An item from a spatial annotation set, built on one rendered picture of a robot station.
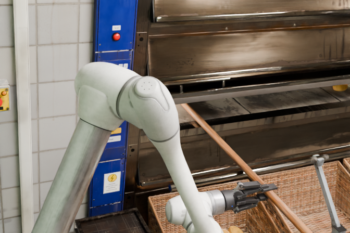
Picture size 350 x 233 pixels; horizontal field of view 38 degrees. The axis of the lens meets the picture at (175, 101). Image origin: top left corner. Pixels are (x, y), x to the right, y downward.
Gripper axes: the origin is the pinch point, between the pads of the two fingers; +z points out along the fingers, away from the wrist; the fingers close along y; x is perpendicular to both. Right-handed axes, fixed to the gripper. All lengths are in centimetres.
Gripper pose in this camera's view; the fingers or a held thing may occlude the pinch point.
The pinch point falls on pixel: (266, 191)
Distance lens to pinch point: 200.5
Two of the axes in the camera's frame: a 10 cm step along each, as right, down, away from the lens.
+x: 4.1, 4.5, -7.9
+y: -1.1, 8.9, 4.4
